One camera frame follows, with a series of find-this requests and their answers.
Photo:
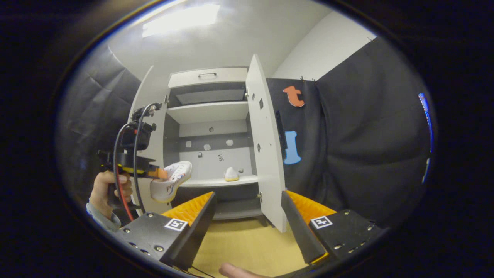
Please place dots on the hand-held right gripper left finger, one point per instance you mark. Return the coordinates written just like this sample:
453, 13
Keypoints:
197, 235

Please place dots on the white sneaker shoe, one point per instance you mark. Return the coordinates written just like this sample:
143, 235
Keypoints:
171, 185
231, 174

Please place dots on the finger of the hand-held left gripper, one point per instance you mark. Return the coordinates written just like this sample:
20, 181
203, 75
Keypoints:
160, 173

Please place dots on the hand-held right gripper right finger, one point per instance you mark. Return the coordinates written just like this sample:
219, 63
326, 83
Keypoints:
303, 231

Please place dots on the white shoe cabinet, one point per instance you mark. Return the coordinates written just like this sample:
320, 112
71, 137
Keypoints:
208, 112

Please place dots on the white cabinet door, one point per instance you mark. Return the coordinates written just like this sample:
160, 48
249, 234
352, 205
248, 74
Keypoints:
150, 90
266, 154

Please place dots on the white cabinet drawer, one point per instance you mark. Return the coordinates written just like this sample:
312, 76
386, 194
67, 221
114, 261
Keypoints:
231, 77

